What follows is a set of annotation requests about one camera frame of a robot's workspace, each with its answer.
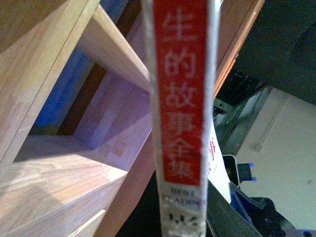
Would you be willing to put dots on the white book with red spine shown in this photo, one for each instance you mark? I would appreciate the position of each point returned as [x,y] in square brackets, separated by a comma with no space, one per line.
[182,45]

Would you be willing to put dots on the metal frame rack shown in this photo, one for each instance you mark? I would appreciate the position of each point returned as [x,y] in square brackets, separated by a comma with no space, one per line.
[236,107]

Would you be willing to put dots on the left wooden shelf unit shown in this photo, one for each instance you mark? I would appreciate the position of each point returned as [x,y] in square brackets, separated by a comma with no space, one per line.
[85,178]

